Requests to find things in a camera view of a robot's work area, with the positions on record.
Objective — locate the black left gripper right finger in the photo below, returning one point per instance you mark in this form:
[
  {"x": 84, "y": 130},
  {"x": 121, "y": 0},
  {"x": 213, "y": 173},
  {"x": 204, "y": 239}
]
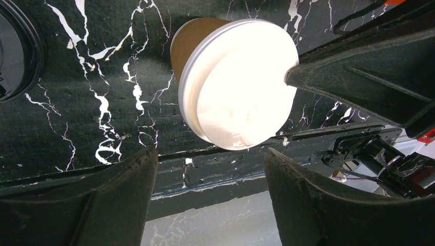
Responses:
[{"x": 357, "y": 217}]

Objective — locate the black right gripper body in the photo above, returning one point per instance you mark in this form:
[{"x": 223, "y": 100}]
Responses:
[{"x": 422, "y": 122}]

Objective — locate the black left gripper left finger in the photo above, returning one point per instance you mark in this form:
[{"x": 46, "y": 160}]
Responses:
[{"x": 107, "y": 207}]

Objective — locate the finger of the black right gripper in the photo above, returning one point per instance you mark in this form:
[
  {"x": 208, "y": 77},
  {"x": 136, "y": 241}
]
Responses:
[{"x": 390, "y": 76}]

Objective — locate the kraft paper cup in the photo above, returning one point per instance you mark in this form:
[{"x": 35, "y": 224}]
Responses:
[{"x": 188, "y": 37}]

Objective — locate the white cup lid underneath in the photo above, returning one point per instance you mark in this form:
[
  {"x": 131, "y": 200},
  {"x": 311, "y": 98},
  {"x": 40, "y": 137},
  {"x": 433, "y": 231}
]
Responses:
[{"x": 233, "y": 92}]

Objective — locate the black cup lid left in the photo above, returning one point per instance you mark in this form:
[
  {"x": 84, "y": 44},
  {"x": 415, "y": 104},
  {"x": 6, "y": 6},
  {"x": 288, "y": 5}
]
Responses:
[{"x": 23, "y": 51}]

